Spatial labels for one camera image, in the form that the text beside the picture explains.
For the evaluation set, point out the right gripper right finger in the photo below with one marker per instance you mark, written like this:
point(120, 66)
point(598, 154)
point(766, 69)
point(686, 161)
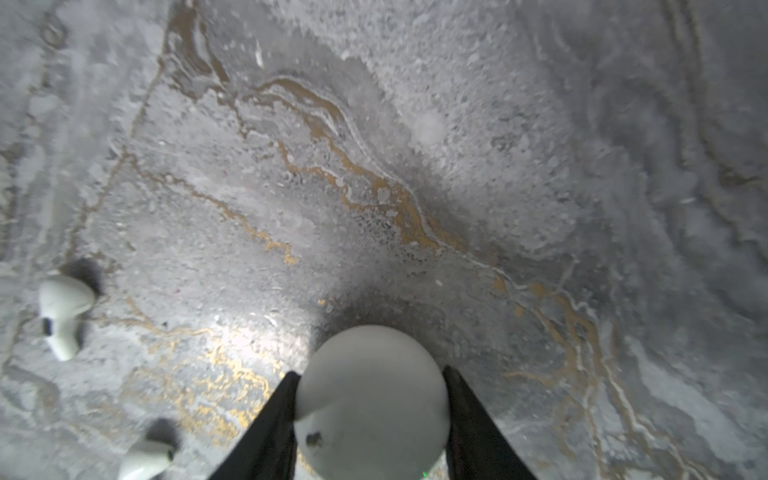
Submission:
point(476, 448)

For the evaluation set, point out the white earbud charging case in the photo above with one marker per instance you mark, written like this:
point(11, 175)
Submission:
point(372, 404)

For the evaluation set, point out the white earbud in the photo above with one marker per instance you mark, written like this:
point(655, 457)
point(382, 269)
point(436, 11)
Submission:
point(62, 301)
point(146, 459)

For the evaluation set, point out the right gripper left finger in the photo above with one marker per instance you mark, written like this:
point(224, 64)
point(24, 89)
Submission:
point(268, 448)

